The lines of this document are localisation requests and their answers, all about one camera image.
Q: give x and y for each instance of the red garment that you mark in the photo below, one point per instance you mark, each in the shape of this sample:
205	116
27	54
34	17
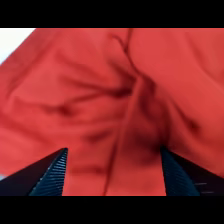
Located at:
110	93

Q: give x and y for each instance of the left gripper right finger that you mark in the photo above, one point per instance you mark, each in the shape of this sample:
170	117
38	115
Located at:
186	176

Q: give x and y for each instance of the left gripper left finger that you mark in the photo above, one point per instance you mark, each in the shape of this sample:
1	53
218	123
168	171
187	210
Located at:
43	178

